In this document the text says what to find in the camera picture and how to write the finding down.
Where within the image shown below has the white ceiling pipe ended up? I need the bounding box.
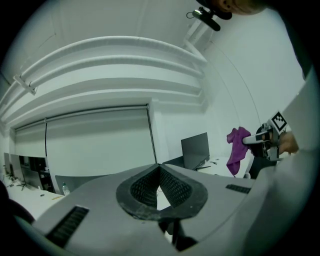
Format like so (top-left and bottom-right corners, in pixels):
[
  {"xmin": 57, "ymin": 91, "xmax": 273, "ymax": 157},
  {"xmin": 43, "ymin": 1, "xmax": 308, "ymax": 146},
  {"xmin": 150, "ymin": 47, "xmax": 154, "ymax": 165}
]
[
  {"xmin": 29, "ymin": 55, "xmax": 204, "ymax": 88},
  {"xmin": 18, "ymin": 35, "xmax": 208, "ymax": 79}
]

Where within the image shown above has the white roller blind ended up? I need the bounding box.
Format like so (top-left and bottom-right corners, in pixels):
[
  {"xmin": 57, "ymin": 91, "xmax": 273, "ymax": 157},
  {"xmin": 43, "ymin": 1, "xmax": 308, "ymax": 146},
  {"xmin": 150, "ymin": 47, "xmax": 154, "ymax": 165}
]
[
  {"xmin": 14, "ymin": 119, "xmax": 48, "ymax": 159},
  {"xmin": 45, "ymin": 104, "xmax": 158, "ymax": 177}
]

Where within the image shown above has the person's right hand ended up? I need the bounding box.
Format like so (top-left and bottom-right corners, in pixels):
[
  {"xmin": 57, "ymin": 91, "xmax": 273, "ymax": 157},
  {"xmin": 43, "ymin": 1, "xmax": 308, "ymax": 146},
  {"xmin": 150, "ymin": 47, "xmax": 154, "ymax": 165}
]
[{"xmin": 278, "ymin": 131, "xmax": 300, "ymax": 154}]

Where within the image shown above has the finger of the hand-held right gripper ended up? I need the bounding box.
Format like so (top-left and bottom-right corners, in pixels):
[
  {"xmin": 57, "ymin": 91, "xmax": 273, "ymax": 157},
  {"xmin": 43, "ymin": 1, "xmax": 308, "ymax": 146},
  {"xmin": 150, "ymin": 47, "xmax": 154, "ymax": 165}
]
[{"xmin": 241, "ymin": 133, "xmax": 266, "ymax": 146}]

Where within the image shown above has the white ceiling cable tray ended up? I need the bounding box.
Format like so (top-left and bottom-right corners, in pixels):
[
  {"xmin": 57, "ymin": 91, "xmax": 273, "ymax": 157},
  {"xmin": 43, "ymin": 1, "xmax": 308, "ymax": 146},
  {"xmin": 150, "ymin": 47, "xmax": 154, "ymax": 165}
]
[{"xmin": 182, "ymin": 17, "xmax": 214, "ymax": 52}]

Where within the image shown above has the purple cloth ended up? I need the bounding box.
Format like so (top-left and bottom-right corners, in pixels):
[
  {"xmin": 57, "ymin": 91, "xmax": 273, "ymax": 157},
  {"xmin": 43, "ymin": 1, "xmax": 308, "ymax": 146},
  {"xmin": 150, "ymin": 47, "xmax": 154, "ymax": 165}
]
[{"xmin": 226, "ymin": 126, "xmax": 252, "ymax": 176}]

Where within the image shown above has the black head-mounted camera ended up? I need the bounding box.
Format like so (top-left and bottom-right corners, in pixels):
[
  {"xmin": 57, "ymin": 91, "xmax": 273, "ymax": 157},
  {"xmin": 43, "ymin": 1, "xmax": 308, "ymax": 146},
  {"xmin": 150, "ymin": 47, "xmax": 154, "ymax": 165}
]
[{"xmin": 185, "ymin": 6, "xmax": 234, "ymax": 32}]

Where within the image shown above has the black screen monitor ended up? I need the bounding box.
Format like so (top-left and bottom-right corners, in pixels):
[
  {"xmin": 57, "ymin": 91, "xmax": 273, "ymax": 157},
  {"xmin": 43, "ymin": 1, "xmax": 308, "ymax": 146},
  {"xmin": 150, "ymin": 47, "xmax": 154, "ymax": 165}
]
[{"xmin": 19, "ymin": 155, "xmax": 49, "ymax": 187}]

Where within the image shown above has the dark grey monitor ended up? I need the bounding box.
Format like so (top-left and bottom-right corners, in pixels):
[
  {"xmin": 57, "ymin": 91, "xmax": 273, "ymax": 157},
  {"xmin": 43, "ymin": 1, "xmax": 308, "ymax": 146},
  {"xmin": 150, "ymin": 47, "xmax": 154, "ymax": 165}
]
[{"xmin": 180, "ymin": 132, "xmax": 212, "ymax": 172}]

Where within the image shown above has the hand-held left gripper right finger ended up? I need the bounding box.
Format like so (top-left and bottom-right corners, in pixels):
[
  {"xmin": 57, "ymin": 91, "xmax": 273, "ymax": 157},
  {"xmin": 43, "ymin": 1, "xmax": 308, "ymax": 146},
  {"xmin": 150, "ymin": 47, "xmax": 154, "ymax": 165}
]
[{"xmin": 156, "ymin": 163, "xmax": 258, "ymax": 243}]

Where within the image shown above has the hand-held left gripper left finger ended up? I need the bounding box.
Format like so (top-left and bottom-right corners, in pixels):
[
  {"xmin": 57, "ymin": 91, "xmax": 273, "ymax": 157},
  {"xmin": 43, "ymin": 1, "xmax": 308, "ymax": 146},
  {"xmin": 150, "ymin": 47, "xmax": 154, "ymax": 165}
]
[{"xmin": 31, "ymin": 163, "xmax": 176, "ymax": 256}]

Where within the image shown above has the white pipe bracket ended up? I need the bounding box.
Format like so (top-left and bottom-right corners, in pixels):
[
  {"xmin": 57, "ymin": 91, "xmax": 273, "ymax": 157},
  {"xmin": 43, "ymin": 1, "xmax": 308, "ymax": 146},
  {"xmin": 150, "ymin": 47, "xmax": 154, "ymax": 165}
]
[{"xmin": 13, "ymin": 74, "xmax": 39, "ymax": 96}]

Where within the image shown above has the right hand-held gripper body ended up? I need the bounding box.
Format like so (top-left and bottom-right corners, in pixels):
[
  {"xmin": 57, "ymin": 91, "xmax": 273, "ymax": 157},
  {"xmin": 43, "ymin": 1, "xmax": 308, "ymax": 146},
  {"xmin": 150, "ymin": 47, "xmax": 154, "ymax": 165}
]
[{"xmin": 249, "ymin": 110, "xmax": 288, "ymax": 162}]

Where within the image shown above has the person's head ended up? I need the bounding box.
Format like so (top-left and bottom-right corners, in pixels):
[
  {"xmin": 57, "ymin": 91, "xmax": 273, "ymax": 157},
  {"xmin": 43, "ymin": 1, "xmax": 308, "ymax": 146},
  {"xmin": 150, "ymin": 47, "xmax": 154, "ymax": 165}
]
[{"xmin": 195, "ymin": 0, "xmax": 267, "ymax": 17}]

